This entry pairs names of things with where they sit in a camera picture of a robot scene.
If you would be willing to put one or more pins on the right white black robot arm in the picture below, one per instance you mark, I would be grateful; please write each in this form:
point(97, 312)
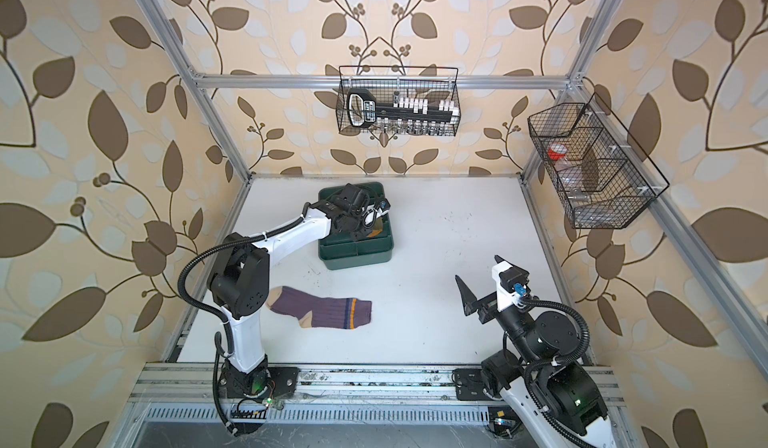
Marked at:
point(537, 373)

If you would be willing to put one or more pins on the black wire basket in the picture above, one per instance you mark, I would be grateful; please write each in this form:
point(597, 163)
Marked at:
point(608, 178)
point(432, 82)

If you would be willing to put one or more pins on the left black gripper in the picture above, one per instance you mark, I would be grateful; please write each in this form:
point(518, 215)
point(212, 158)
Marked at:
point(358, 233)

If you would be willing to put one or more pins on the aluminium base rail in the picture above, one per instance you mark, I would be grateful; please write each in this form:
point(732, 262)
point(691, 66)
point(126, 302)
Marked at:
point(347, 384)

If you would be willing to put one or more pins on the right black wire basket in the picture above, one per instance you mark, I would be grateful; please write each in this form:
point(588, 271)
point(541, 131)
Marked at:
point(608, 178)

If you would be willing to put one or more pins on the green striped sock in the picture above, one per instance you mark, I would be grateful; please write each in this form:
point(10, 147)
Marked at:
point(376, 229)

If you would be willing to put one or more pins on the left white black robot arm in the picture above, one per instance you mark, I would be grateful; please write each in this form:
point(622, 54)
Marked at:
point(232, 282)

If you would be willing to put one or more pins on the green plastic divided tray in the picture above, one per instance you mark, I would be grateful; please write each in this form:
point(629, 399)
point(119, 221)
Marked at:
point(341, 251)

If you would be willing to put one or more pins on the black socket set holder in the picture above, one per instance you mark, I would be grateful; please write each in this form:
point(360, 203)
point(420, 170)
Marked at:
point(397, 111)

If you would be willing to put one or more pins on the red capped clear container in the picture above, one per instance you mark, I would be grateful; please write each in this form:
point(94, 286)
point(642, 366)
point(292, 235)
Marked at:
point(557, 153)

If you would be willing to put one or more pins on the back black wire basket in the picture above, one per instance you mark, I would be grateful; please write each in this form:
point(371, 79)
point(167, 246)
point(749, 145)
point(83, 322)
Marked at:
point(432, 82)

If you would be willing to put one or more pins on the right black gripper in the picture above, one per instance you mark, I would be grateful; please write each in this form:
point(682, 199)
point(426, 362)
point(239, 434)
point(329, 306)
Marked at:
point(490, 304)

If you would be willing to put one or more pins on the purple striped sock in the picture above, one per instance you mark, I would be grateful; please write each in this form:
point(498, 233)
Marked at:
point(320, 312)

